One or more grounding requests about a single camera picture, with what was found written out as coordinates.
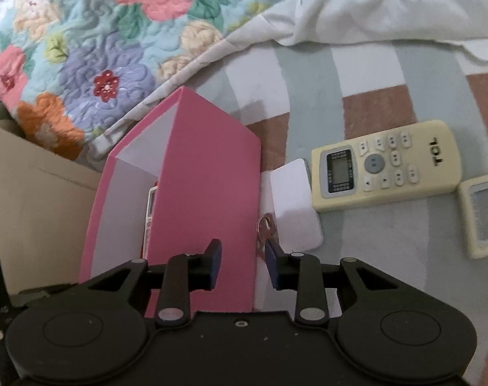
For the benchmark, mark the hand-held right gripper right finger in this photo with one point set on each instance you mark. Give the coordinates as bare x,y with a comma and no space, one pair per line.
270,265

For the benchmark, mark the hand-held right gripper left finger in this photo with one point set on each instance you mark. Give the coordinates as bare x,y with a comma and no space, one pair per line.
216,263

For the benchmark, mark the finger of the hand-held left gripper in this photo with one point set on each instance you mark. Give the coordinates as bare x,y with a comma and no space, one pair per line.
43,294

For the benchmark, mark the metal key bunch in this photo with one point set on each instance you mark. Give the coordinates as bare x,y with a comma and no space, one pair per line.
266,229

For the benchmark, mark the white charger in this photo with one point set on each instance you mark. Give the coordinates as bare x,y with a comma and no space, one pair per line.
296,225

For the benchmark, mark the white remote with red print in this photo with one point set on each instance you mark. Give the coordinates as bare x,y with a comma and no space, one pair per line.
151,217

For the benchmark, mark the pink cardboard box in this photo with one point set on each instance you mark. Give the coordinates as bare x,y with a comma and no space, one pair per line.
212,177

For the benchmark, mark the cream remote with grey round button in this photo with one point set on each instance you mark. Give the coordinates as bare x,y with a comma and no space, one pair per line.
429,169

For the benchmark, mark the brown cardboard carton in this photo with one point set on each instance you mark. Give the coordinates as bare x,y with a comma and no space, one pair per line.
39,209

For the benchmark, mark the striped mat with brown squares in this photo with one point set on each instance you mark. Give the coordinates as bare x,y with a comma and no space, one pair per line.
388,281

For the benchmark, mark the floral quilt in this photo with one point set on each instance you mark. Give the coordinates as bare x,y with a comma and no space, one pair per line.
107,28

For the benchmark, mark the floral quilt bedspread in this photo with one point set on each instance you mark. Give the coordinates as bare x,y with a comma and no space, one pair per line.
388,8

